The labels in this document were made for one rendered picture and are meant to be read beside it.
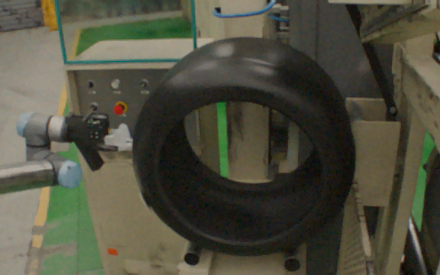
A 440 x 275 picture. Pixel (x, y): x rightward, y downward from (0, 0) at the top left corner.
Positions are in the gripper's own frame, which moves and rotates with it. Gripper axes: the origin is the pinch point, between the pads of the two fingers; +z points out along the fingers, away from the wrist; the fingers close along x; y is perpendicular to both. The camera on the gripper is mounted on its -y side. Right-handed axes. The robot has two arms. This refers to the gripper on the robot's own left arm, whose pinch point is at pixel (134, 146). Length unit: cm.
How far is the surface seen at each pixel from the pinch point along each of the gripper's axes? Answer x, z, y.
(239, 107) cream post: 25.6, 26.0, 4.0
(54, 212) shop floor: 124, -101, -133
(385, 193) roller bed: 18, 76, -16
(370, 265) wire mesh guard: -22, 65, -12
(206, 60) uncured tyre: -6.3, 19.8, 28.5
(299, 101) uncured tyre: -11.5, 41.7, 23.3
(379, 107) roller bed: 37, 72, 5
